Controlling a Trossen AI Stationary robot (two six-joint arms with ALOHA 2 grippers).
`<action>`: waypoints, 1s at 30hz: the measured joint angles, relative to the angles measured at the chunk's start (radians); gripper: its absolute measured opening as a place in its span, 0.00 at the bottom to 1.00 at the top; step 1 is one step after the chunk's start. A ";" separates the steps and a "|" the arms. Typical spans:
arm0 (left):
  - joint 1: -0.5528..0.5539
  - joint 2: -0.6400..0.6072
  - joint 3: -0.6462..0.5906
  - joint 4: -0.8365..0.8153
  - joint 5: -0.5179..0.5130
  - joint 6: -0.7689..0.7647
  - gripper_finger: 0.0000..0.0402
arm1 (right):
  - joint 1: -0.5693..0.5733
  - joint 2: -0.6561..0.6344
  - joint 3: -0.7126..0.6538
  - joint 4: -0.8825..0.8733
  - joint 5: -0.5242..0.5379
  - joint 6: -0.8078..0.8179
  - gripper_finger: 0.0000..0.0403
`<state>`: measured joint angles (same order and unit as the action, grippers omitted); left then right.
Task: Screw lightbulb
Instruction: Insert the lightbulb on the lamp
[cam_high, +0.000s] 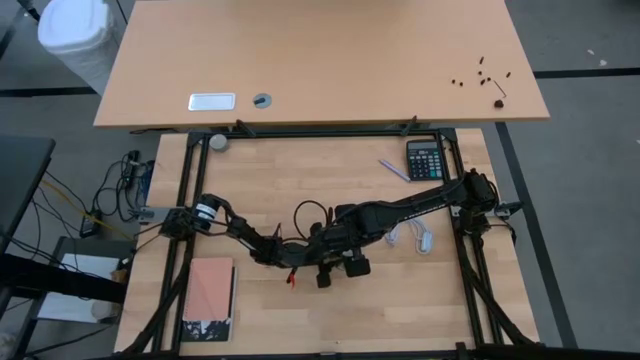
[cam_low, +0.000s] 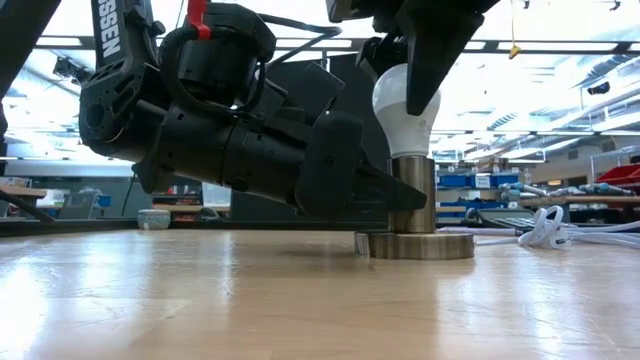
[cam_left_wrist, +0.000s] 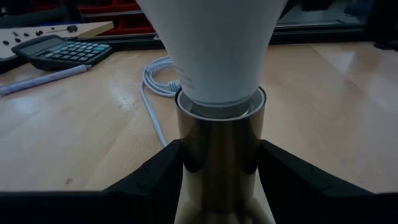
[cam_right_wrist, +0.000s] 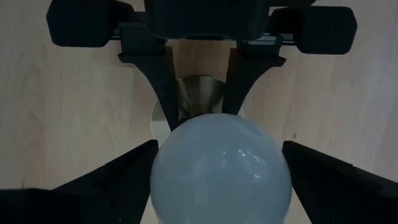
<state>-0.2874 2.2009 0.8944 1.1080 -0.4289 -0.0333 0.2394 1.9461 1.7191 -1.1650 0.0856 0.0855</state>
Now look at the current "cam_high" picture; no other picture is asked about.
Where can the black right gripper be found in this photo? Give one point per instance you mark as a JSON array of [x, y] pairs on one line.
[[350, 235]]

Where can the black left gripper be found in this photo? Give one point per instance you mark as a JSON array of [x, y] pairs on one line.
[[300, 252]]

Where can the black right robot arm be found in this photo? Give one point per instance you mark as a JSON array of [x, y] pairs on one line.
[[425, 205]]

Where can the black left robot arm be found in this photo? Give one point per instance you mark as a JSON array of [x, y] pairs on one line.
[[250, 237]]

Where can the purple white pen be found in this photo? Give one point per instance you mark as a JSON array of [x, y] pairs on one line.
[[395, 170]]

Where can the pink spiral notebook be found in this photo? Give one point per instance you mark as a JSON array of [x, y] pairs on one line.
[[207, 290]]

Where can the black calculator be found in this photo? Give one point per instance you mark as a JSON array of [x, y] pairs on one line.
[[425, 160]]

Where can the small round ceramic bowl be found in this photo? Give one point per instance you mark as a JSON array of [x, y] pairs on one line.
[[218, 142]]

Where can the silver rectangular desk plate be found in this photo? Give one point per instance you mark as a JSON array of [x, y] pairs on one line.
[[211, 102]]

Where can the light wooden desk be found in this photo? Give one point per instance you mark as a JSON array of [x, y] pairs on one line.
[[325, 60]]

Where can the small dark knob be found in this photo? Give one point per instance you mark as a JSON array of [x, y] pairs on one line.
[[499, 104]]

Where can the black allen key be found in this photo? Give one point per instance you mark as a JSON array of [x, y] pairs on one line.
[[500, 88]]

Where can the black power adapter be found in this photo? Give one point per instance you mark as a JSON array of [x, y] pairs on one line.
[[89, 227]]

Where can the white paper sheet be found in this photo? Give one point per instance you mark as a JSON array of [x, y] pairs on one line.
[[75, 312]]

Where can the black metal beam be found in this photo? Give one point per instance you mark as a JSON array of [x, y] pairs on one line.
[[50, 280]]

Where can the black side table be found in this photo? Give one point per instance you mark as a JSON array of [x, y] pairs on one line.
[[20, 175]]

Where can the white trash bin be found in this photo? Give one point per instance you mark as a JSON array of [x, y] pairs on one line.
[[75, 30]]

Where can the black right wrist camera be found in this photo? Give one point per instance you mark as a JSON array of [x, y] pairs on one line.
[[358, 267]]

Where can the black aluminium rig frame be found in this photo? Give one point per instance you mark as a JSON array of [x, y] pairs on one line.
[[320, 134]]

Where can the grey metal mounting bracket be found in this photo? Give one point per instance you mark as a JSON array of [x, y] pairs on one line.
[[150, 215]]

